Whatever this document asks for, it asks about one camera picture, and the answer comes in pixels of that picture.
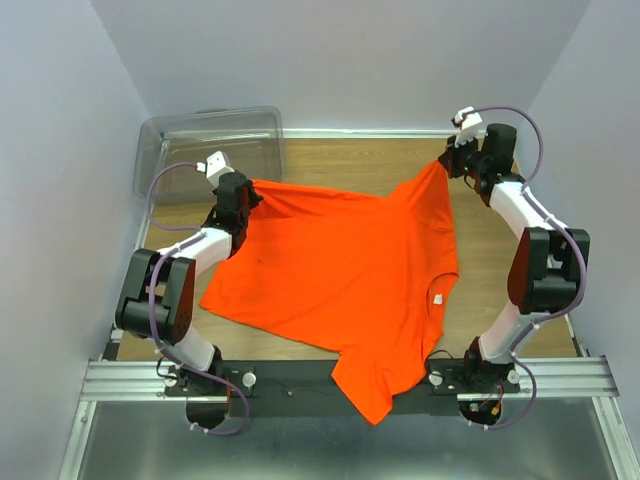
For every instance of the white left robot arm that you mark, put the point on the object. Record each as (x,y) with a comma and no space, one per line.
(157,297)

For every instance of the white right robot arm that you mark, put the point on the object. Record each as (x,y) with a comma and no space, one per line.
(548,271)

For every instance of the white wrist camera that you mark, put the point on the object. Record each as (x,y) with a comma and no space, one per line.
(468,123)
(214,167)

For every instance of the orange t shirt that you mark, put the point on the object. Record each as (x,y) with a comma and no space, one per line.
(364,276)

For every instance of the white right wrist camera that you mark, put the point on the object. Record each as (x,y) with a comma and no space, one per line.
(468,123)

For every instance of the clear plastic bin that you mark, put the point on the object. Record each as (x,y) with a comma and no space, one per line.
(251,138)

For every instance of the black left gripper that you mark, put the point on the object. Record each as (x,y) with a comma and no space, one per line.
(253,197)

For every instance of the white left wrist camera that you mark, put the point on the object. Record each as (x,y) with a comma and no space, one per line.
(214,167)

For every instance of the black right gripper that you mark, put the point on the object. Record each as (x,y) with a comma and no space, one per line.
(448,157)

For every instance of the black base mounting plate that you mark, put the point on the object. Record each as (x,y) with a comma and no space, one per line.
(287,389)

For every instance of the aluminium frame rail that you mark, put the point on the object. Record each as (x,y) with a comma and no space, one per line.
(122,381)

